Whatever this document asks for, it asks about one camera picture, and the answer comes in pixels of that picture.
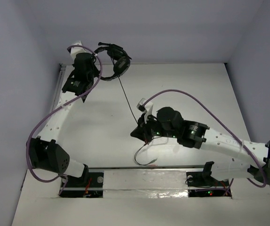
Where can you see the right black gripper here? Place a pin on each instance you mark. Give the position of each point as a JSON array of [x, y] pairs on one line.
[[138, 133]]

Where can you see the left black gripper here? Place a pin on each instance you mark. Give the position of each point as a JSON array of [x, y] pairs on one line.
[[77, 92]]

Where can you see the black headset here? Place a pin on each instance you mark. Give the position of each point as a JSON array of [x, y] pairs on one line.
[[119, 57]]

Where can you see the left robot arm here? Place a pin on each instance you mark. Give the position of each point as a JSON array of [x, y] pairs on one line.
[[45, 151]]

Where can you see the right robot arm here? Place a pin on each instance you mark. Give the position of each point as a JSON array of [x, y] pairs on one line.
[[248, 159]]

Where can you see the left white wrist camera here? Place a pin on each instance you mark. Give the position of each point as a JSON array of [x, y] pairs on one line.
[[75, 50]]

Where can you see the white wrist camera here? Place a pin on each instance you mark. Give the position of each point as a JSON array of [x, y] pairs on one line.
[[75, 50], [146, 108]]

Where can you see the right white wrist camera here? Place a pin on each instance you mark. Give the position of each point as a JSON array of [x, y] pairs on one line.
[[146, 108]]

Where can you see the metal rail with tape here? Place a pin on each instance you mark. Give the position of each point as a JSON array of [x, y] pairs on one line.
[[145, 182]]

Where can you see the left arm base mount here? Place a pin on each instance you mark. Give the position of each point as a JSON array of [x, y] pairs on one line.
[[91, 187]]

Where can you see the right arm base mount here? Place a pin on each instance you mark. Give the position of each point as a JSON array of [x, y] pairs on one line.
[[201, 183]]

